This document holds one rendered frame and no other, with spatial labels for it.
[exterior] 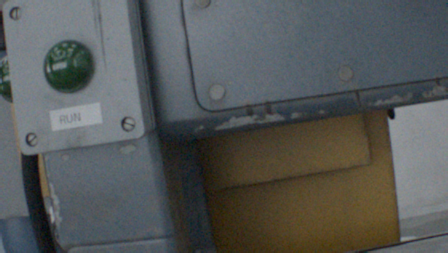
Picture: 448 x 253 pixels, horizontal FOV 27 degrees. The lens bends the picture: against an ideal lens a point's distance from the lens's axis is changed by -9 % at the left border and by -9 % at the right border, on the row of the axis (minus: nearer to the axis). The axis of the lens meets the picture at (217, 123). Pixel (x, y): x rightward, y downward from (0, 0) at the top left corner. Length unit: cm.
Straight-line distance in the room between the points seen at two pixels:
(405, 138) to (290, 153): 500
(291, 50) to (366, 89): 5
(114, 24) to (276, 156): 32
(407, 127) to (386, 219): 493
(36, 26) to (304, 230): 41
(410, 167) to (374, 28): 526
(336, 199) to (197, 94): 32
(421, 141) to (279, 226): 496
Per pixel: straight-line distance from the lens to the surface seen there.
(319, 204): 87
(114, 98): 53
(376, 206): 87
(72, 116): 53
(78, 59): 52
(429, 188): 586
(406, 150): 581
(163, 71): 58
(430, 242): 75
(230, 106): 57
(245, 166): 82
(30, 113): 54
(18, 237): 105
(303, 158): 82
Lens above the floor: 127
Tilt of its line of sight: 3 degrees down
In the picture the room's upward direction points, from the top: 9 degrees counter-clockwise
